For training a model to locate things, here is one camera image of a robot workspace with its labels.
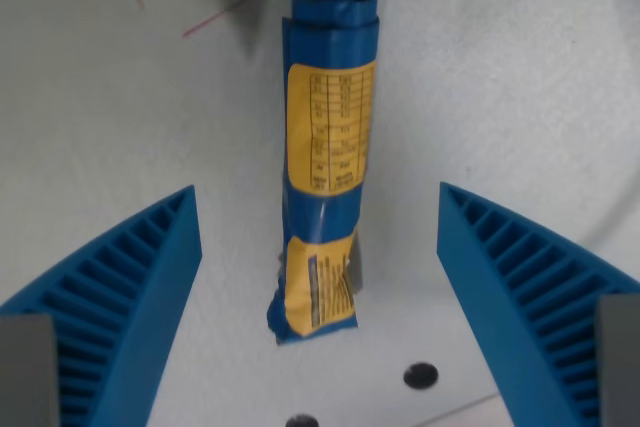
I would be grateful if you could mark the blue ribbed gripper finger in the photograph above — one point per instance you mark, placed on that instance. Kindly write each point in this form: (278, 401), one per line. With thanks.
(125, 307)
(520, 297)

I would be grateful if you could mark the blue bag with yellow labels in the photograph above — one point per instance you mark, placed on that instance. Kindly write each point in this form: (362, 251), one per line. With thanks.
(327, 157)

